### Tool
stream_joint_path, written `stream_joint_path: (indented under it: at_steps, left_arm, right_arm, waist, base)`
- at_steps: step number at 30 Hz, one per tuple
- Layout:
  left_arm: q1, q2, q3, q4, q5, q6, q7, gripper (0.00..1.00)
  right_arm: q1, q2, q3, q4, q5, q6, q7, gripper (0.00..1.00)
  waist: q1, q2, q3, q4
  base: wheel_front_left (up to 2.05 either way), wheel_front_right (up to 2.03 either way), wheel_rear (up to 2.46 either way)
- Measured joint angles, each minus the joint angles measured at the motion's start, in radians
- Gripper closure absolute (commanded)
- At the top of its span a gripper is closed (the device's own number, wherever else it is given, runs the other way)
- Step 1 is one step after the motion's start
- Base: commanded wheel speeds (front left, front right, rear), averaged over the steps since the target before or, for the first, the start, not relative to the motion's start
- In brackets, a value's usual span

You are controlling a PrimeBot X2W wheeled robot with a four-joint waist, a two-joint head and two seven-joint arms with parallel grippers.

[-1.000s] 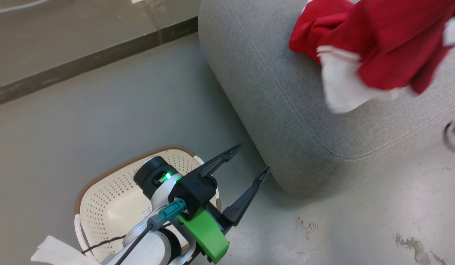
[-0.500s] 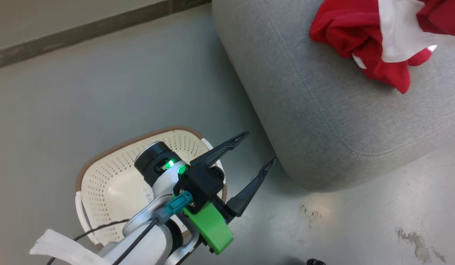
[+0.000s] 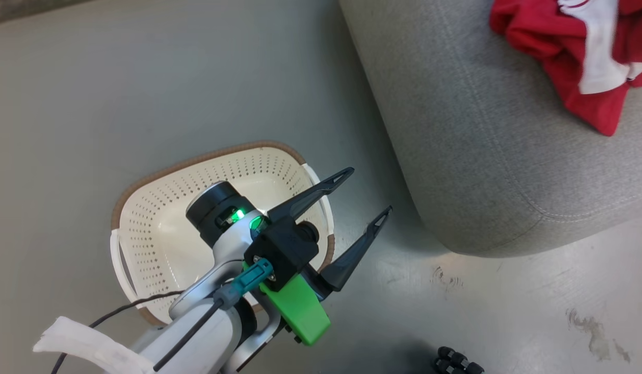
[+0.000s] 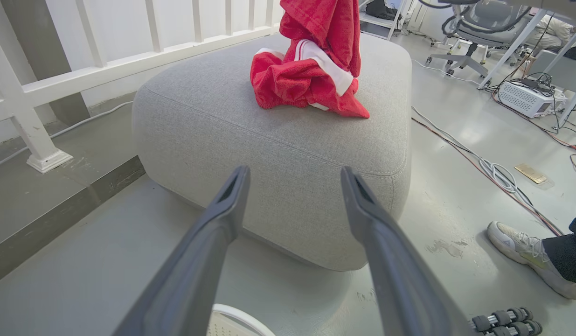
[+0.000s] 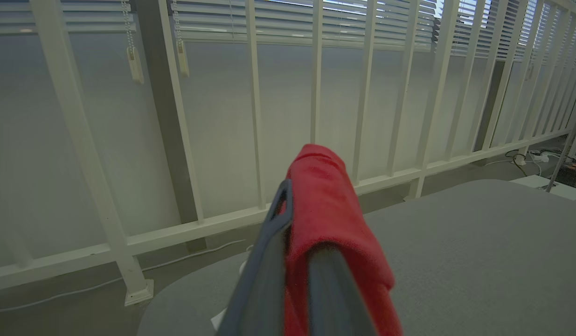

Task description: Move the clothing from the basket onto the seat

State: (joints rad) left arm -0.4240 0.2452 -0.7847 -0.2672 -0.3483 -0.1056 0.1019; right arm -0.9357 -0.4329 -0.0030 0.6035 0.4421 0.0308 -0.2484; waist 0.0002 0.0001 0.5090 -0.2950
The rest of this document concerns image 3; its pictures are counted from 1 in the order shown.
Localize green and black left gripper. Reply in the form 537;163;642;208
258;167;393;346

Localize red and white garment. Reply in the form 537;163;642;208
489;0;642;137

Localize white perforated laundry basket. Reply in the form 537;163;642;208
110;140;336;327

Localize grey fabric sofa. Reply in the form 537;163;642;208
339;0;642;258

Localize teal cable connector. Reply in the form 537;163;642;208
214;259;276;312

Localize thin black cable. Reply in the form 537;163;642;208
152;299;224;372
50;291;184;374

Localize white tape strap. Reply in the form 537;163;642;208
32;315;156;374

